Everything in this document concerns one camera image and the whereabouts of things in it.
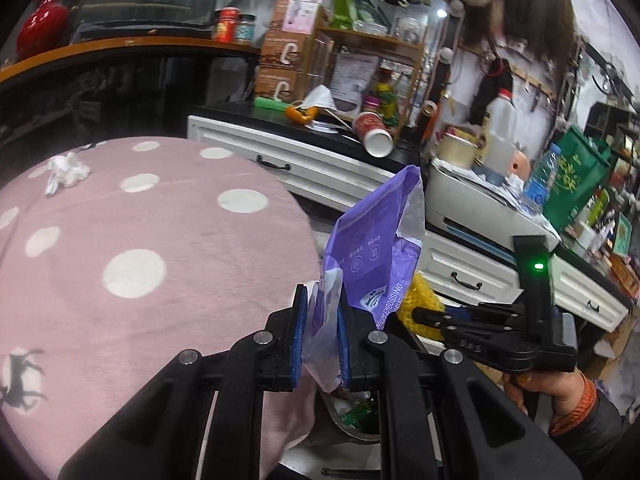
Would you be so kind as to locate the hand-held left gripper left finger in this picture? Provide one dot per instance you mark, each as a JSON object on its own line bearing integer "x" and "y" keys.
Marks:
{"x": 300, "y": 340}

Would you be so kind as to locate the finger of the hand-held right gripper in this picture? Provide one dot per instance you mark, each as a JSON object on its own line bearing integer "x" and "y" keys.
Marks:
{"x": 432, "y": 319}
{"x": 490, "y": 311}

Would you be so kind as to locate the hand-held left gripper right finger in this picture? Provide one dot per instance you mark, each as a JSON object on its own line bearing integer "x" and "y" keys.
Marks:
{"x": 344, "y": 345}

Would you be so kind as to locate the yellow scrubber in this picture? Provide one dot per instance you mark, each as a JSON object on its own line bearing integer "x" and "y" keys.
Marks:
{"x": 420, "y": 300}

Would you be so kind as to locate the metal trash bin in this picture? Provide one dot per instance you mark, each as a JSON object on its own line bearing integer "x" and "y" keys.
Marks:
{"x": 330, "y": 412}

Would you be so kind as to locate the green plastic bottle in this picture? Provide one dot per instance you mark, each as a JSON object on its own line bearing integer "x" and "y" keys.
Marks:
{"x": 357, "y": 415}

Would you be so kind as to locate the purple plastic packet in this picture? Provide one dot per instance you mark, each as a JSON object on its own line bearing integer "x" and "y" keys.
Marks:
{"x": 370, "y": 240}

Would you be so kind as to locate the person's right forearm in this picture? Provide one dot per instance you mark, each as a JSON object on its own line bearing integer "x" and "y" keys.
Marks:
{"x": 590, "y": 435}

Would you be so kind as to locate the person's right hand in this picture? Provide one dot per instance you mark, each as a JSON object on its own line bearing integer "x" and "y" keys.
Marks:
{"x": 555, "y": 395}

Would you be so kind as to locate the white printer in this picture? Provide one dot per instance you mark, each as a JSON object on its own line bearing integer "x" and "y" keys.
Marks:
{"x": 475, "y": 200}

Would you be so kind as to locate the blue water bottle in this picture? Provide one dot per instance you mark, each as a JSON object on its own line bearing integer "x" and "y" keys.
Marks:
{"x": 542, "y": 175}

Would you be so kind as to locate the green shopping bag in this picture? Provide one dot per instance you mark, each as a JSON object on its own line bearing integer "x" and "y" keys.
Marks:
{"x": 575, "y": 180}

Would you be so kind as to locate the cream round container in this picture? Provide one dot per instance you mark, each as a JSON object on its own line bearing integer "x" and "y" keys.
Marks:
{"x": 456, "y": 152}

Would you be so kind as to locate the red-capped plastic milk jug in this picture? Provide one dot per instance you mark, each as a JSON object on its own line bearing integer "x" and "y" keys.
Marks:
{"x": 497, "y": 140}

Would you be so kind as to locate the white drawer cabinet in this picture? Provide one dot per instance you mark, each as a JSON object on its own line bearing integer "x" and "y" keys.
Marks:
{"x": 300, "y": 160}

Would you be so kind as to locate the red and white paper cup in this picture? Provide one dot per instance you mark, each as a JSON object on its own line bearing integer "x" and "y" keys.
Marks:
{"x": 375, "y": 135}

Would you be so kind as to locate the pink polka-dot blanket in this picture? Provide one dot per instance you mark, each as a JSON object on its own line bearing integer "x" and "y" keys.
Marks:
{"x": 150, "y": 210}

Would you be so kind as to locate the black hanging bag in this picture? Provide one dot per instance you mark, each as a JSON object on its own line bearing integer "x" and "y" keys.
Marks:
{"x": 492, "y": 90}

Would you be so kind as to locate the colourful bottle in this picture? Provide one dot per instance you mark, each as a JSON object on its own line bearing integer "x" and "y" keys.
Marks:
{"x": 387, "y": 97}

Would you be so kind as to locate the orange plastic object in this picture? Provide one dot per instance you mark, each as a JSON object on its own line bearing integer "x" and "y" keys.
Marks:
{"x": 302, "y": 114}

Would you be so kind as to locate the green plastic stick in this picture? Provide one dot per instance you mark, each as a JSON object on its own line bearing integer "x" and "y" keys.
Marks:
{"x": 270, "y": 103}

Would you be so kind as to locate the white face mask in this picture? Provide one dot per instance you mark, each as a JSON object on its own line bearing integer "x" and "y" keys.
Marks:
{"x": 322, "y": 99}

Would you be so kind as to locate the white printed sheet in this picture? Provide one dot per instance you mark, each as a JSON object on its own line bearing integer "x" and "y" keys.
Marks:
{"x": 352, "y": 76}

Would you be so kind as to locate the wooden shelf rack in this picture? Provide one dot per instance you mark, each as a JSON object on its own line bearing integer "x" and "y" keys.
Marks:
{"x": 400, "y": 55}

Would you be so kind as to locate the crumpled white tissue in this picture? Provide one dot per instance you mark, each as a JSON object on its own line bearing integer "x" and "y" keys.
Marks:
{"x": 65, "y": 172}

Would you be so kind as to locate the dark brown fur garment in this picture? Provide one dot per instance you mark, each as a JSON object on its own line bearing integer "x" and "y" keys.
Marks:
{"x": 530, "y": 15}

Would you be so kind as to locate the red can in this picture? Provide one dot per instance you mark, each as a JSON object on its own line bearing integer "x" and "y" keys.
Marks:
{"x": 226, "y": 25}

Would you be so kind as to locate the green foil packet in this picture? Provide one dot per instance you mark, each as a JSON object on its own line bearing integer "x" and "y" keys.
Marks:
{"x": 350, "y": 5}

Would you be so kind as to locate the dark wooden-edged display counter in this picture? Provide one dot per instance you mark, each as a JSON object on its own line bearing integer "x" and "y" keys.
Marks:
{"x": 125, "y": 60}

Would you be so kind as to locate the red vase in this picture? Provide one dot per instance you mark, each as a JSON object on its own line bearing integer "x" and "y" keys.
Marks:
{"x": 42, "y": 25}

